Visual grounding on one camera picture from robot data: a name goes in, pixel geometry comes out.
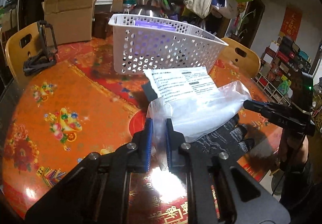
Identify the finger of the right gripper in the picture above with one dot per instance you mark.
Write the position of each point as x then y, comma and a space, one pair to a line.
267, 109

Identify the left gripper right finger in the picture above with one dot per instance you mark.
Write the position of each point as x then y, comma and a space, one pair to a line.
175, 159

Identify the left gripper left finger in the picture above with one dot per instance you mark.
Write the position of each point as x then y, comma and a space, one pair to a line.
145, 146

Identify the clear bag with printed sheet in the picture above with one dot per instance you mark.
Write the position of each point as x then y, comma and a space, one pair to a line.
193, 102

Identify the black knit glove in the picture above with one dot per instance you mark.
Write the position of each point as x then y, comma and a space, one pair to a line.
230, 138

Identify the person's right hand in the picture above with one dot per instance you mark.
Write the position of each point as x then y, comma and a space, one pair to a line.
293, 151

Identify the cluttered storage shelf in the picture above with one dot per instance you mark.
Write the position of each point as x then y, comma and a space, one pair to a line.
281, 63

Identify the wooden chair right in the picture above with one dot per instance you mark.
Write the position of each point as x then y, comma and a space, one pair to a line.
240, 56

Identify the wooden chair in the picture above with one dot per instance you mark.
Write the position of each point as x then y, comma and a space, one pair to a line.
18, 46
240, 56

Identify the orange floral tablecloth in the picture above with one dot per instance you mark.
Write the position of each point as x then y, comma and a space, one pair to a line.
81, 105

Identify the white perforated plastic basket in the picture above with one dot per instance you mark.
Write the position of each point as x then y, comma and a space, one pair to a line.
138, 48

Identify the purple package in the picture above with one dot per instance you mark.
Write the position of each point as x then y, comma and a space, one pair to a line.
154, 25

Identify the stainless steel kettle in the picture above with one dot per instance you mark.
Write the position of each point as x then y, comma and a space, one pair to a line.
152, 8

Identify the cardboard box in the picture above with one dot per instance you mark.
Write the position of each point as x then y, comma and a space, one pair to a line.
71, 19

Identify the wooden chair left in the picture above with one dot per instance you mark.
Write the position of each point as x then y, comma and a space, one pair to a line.
18, 46

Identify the red wall banner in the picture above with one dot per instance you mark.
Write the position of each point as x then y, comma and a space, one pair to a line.
291, 22

